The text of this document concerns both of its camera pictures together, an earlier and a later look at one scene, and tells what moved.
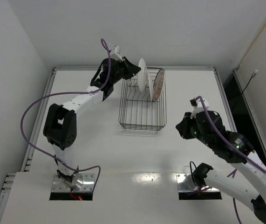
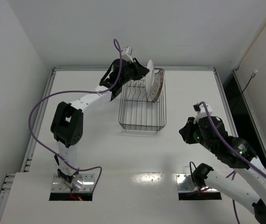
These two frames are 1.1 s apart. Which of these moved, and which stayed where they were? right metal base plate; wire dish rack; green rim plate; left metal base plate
Moved: green rim plate
Stayed: right metal base plate; left metal base plate; wire dish rack
